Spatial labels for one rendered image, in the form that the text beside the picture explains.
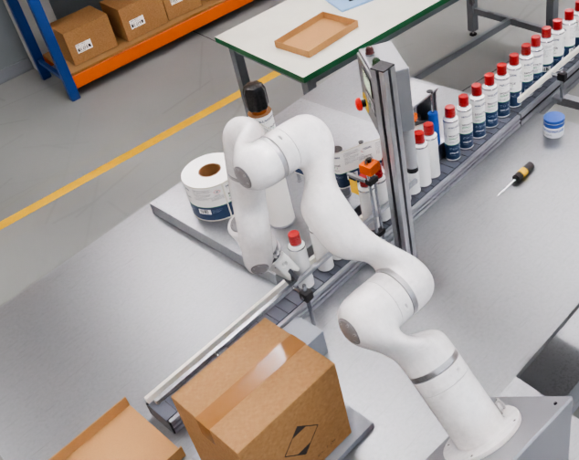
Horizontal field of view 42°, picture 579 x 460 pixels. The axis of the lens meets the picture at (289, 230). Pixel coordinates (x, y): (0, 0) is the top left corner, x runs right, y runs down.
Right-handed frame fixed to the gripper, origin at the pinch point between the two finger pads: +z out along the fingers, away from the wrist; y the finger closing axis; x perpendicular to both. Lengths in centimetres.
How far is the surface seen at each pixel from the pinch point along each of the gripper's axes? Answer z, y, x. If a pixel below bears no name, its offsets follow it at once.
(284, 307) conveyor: 4.0, -1.2, 7.6
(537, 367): 89, -43, -34
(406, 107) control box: -26, -17, -50
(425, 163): 18, -2, -58
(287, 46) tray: 51, 125, -108
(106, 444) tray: -13, 7, 67
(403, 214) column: 3.1, -16.7, -33.3
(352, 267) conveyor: 14.5, -5.2, -15.2
